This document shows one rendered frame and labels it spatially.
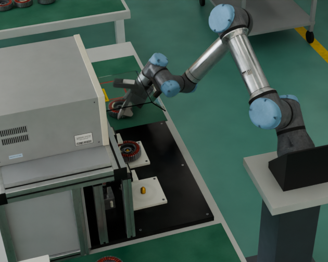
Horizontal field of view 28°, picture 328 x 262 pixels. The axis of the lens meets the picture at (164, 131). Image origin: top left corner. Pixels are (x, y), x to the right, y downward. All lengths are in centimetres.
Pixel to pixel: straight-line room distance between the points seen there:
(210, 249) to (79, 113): 69
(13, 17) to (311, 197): 213
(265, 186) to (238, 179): 116
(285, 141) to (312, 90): 201
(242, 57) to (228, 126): 165
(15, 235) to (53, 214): 15
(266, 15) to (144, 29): 97
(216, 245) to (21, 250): 69
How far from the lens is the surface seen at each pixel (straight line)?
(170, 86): 277
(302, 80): 467
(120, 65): 337
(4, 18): 396
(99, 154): 222
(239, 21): 261
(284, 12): 513
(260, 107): 248
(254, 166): 272
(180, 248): 238
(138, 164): 268
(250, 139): 408
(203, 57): 282
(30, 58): 239
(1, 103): 217
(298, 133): 259
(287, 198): 260
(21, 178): 217
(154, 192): 255
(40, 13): 396
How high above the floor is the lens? 251
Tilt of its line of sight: 37 degrees down
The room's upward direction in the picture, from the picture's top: 2 degrees counter-clockwise
